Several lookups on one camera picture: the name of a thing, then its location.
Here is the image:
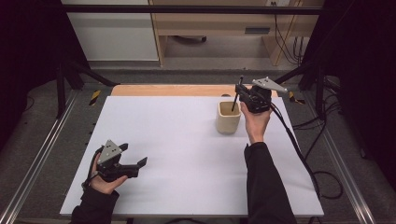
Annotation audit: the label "cream square ceramic cup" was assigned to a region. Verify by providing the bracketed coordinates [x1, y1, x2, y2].
[216, 101, 243, 135]

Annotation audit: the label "black hanging cables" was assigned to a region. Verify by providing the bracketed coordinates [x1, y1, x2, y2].
[270, 1, 307, 66]

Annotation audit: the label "black horizontal frame bar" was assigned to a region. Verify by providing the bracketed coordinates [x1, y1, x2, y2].
[61, 4, 325, 16]

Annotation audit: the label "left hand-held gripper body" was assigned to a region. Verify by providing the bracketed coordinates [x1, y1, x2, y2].
[95, 139, 140, 183]

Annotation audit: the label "light wooden desk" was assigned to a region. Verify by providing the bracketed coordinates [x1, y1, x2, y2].
[148, 0, 325, 67]

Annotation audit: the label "person's right hand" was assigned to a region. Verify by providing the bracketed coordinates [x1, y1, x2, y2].
[239, 102, 274, 145]

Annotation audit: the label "person's left hand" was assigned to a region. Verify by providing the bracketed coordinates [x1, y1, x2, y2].
[89, 153, 129, 196]

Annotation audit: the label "white table cover sheet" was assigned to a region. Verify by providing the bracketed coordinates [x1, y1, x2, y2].
[59, 95, 325, 217]

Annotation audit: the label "yellow hanging cable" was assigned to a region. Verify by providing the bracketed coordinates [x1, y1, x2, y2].
[274, 0, 304, 66]

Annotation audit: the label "aluminium floor rail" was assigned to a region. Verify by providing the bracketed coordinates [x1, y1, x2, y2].
[303, 92, 377, 224]
[0, 90, 79, 224]

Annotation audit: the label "dark desk drawer handle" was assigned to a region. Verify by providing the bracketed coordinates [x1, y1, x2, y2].
[244, 27, 271, 35]

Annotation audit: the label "yellow black striped tape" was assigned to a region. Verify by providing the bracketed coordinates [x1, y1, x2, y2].
[89, 90, 103, 106]
[288, 91, 306, 105]

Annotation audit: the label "white cabinet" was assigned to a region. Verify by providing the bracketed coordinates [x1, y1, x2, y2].
[61, 0, 160, 62]

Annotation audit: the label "black metal stand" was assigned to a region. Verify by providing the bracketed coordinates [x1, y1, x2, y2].
[55, 57, 120, 119]
[274, 59, 332, 117]

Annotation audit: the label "black floor cables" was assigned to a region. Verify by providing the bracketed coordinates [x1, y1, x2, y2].
[292, 77, 344, 201]

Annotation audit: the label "dark curtain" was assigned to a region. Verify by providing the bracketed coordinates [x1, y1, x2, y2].
[0, 0, 90, 150]
[298, 0, 396, 181]

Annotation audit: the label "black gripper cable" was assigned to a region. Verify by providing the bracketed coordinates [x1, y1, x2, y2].
[269, 102, 323, 200]

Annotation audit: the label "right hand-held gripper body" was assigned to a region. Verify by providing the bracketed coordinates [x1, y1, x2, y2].
[245, 76, 289, 114]

